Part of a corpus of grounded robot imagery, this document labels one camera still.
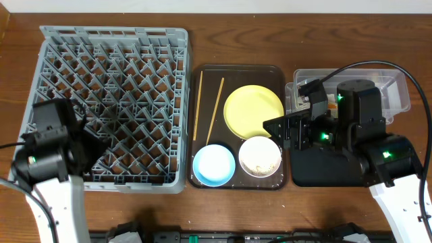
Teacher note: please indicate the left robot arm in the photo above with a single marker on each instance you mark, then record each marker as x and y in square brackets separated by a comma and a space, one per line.
[50, 165]

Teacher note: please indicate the dark brown serving tray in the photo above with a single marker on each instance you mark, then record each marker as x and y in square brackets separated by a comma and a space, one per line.
[236, 76]

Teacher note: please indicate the white bowl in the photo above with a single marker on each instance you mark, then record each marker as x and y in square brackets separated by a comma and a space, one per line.
[259, 157]

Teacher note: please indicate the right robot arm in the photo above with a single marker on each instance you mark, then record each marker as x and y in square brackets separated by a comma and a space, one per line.
[396, 181]

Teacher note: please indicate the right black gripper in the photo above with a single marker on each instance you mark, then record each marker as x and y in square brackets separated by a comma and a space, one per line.
[299, 122]

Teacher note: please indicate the clear plastic bin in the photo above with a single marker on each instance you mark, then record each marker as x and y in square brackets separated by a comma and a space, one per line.
[391, 83]

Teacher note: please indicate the black tray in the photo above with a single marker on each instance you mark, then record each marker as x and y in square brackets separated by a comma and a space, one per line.
[332, 157]

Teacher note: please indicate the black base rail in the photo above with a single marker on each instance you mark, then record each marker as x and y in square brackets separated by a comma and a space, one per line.
[349, 232]

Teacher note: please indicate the wooden chopstick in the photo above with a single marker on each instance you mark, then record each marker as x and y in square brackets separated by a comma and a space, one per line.
[198, 106]
[215, 109]

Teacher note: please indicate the grey dishwasher rack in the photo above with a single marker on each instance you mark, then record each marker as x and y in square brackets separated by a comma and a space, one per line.
[134, 85]

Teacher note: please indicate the yellow plate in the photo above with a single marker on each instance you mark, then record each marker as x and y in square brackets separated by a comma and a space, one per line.
[248, 107]

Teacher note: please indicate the light blue bowl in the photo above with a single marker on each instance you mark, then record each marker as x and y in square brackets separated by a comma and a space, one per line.
[213, 165]

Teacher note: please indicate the green snack wrapper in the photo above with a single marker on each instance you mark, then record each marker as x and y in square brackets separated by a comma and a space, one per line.
[332, 103]

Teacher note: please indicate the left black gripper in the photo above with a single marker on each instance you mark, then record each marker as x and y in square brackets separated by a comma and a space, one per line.
[94, 144]

